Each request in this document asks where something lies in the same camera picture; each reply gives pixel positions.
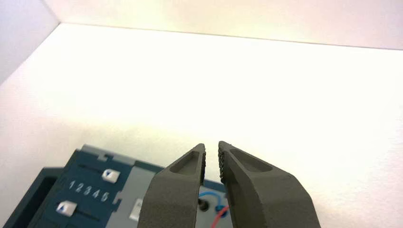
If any white printed label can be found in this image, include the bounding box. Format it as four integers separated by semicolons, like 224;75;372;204
129;198;144;222

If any red jumper wire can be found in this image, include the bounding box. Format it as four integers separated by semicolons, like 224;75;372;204
210;206;230;228

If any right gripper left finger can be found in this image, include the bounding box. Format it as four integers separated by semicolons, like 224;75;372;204
137;143;207;228

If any dark teal grey task box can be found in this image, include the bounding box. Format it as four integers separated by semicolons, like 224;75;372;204
2;144;235;228

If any blue jumper wire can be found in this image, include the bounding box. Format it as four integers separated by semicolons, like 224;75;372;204
198;191;228;216

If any white slider knob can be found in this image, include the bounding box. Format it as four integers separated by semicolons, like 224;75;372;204
56;200;78;218
101;169;121;184

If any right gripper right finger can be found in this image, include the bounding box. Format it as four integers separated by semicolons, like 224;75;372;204
218;141;321;228

